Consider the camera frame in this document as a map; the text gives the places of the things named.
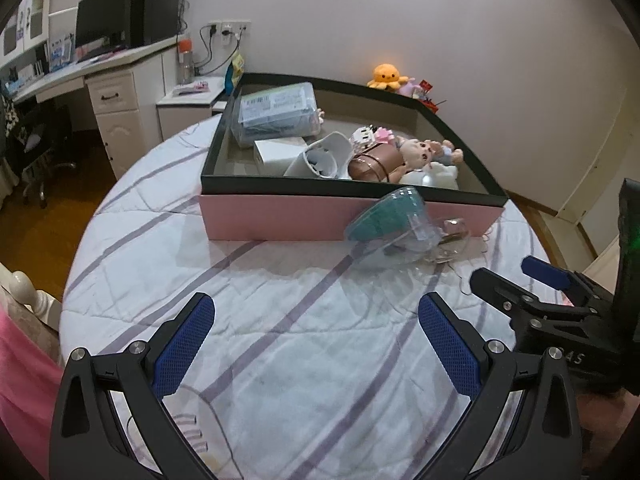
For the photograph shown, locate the black monitor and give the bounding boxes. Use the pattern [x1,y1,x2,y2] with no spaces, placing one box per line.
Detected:
[75,0,133,51]

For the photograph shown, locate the yellow blue snack bag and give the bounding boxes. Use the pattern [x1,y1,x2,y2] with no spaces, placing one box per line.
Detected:
[223,52,247,96]

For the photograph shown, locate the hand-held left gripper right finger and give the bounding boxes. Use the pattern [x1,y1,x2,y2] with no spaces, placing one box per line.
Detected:
[417,291,583,480]

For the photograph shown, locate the teal item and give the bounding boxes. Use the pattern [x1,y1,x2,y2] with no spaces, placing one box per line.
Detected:
[345,186,441,266]

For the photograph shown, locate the white wall power outlet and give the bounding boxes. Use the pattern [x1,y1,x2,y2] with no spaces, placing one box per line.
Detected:
[207,20,252,36]

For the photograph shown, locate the white nightstand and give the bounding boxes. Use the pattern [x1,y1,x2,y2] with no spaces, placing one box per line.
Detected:
[156,77,227,143]

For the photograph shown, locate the cream bed frame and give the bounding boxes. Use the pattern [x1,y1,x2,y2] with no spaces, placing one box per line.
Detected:
[0,262,63,331]

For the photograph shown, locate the office chair with dark clothing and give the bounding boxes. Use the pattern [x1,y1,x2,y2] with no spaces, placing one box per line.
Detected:
[0,95,78,208]

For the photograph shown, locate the white desk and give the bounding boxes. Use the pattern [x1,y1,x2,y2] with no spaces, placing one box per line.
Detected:
[10,40,181,181]

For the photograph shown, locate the pink pillow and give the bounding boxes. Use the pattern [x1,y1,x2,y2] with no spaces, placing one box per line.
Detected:
[0,305,66,480]

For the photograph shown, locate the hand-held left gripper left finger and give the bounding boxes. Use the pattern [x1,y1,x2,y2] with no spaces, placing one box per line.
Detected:
[48,292,216,480]

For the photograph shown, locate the pink storage box black rim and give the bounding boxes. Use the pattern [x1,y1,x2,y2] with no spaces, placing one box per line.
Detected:
[200,72,508,242]

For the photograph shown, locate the blue white boxes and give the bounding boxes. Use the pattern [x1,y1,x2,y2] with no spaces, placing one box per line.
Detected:
[47,32,76,68]

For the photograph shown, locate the pink item on nightstand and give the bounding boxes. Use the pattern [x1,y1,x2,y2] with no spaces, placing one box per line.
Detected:
[172,80,211,97]

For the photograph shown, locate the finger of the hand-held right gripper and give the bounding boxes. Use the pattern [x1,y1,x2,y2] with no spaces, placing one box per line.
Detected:
[521,255,591,291]
[470,267,543,328]

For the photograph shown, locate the white plastic cup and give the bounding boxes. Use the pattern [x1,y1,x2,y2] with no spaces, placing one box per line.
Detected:
[284,131,354,179]

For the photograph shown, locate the baby doll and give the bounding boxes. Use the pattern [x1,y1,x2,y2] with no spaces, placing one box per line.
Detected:
[397,138,465,171]

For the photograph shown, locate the orange capped bottle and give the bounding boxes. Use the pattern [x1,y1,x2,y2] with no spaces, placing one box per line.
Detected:
[176,37,193,86]

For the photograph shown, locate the clear glass bulb ornament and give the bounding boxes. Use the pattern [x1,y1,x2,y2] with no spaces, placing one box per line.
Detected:
[432,217,473,261]

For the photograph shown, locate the pink building block toy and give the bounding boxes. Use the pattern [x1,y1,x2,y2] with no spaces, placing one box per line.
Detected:
[350,126,396,151]

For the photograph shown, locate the clear plastic lidded box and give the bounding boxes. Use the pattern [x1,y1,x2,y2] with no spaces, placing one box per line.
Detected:
[230,81,326,149]

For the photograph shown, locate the small white cardboard box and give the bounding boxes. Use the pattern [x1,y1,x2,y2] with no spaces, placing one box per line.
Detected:
[253,136,313,168]

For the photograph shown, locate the black computer tower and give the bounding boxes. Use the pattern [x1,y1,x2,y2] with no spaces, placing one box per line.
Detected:
[130,0,182,46]

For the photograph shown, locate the orange octopus plush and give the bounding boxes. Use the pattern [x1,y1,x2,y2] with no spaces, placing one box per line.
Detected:
[367,63,410,91]

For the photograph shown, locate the white glass door cabinet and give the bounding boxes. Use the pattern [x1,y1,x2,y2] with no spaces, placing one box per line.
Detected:
[0,0,56,56]

